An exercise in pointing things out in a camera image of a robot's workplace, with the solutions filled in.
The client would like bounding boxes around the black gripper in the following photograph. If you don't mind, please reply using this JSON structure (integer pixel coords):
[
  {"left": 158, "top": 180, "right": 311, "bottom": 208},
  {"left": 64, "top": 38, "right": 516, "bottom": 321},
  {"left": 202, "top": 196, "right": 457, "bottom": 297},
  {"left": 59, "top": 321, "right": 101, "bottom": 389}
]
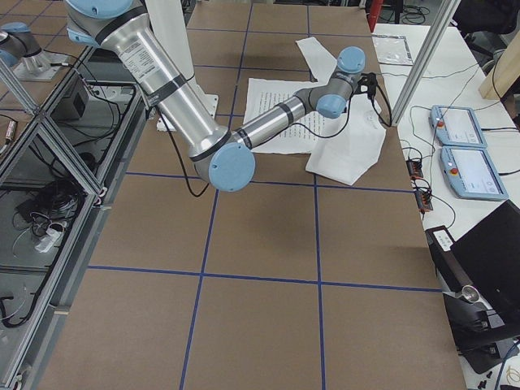
[{"left": 357, "top": 72, "right": 378, "bottom": 99}]

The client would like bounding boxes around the white long-sleeve printed shirt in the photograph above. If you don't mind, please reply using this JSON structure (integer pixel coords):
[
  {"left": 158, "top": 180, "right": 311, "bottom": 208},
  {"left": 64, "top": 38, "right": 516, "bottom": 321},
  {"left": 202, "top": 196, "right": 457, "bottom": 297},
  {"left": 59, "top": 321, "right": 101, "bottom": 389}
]
[{"left": 236, "top": 37, "right": 386, "bottom": 185}]

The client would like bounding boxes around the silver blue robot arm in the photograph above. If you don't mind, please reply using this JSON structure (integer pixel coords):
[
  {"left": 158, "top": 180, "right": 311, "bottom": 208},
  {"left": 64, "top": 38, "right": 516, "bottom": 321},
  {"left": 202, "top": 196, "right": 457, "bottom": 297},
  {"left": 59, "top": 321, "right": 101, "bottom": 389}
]
[
  {"left": 65, "top": 1, "right": 366, "bottom": 192},
  {"left": 1, "top": 22, "right": 59, "bottom": 82}
]

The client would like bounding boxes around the clear plastic document sleeve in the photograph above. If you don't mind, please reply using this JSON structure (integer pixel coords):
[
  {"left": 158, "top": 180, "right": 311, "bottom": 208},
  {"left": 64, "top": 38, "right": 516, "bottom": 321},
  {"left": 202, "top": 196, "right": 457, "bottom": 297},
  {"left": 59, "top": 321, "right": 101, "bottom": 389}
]
[{"left": 372, "top": 34, "right": 414, "bottom": 66}]

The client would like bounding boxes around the orange circuit board upper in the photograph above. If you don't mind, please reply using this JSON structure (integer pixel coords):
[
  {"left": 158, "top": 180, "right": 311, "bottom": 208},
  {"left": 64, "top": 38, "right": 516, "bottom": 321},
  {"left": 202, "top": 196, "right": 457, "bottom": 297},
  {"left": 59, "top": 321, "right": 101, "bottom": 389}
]
[{"left": 405, "top": 159, "right": 424, "bottom": 180}]

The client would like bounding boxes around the orange circuit board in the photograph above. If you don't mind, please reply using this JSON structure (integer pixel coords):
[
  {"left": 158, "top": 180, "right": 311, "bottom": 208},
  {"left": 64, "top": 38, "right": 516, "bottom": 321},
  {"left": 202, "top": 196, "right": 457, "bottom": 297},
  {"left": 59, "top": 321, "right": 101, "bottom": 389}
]
[
  {"left": 414, "top": 189, "right": 433, "bottom": 214},
  {"left": 405, "top": 159, "right": 424, "bottom": 180}
]

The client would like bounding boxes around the upper blue teach pendant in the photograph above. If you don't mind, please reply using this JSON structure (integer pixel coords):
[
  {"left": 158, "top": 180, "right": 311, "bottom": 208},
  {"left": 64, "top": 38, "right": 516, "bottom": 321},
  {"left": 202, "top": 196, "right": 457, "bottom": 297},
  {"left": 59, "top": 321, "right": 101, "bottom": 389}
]
[{"left": 430, "top": 105, "right": 488, "bottom": 149}]

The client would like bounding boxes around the blue teach pendant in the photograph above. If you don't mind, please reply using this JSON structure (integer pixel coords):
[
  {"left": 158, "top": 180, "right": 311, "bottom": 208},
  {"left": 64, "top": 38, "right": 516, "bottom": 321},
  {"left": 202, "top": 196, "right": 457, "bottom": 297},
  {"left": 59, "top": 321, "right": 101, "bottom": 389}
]
[
  {"left": 430, "top": 105, "right": 488, "bottom": 149},
  {"left": 440, "top": 146, "right": 509, "bottom": 201}
]

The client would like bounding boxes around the orange circuit board lower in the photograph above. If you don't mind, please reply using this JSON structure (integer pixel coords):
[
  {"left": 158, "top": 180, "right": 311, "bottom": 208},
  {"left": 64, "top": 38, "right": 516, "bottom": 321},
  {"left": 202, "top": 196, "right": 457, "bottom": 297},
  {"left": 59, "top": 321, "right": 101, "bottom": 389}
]
[{"left": 414, "top": 189, "right": 433, "bottom": 214}]

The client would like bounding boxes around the wooden plank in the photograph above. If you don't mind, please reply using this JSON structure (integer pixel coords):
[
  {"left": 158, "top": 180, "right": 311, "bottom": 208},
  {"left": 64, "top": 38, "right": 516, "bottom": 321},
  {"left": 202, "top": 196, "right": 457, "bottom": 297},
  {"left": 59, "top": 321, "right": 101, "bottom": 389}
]
[{"left": 479, "top": 32, "right": 519, "bottom": 99}]

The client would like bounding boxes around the lower blue teach pendant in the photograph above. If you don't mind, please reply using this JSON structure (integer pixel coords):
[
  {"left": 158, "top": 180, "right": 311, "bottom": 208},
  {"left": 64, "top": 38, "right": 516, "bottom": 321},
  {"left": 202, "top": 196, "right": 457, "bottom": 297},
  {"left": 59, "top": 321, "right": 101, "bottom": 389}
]
[{"left": 440, "top": 146, "right": 509, "bottom": 201}]

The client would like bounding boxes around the black laptop computer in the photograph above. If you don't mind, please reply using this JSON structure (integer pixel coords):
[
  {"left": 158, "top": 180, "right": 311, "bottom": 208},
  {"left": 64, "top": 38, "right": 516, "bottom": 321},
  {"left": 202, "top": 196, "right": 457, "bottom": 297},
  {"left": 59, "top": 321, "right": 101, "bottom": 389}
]
[{"left": 425, "top": 201, "right": 519, "bottom": 374}]

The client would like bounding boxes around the aluminium frame post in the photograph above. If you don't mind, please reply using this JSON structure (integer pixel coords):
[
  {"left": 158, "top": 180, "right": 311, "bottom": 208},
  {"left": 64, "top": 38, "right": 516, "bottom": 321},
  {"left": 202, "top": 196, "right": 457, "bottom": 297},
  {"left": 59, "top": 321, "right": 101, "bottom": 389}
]
[{"left": 392, "top": 0, "right": 461, "bottom": 126}]

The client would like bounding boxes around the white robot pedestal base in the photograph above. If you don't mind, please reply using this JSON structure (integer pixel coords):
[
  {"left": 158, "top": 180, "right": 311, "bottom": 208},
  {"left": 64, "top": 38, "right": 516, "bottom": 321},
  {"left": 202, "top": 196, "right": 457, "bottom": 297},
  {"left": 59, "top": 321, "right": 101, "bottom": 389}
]
[{"left": 145, "top": 0, "right": 219, "bottom": 117}]

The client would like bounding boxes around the aluminium frame rail structure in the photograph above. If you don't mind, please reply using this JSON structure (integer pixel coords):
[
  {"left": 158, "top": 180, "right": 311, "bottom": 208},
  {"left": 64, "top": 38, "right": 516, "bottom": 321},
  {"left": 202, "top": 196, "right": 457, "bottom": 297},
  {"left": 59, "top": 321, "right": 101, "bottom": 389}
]
[{"left": 1, "top": 49, "right": 146, "bottom": 389}]

